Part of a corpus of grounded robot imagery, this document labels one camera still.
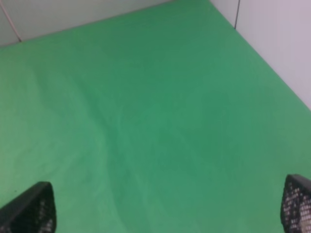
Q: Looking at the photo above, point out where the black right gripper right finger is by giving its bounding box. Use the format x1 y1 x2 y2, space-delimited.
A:
280 174 311 233

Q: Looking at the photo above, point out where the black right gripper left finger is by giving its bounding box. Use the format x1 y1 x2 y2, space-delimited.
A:
0 182 57 233

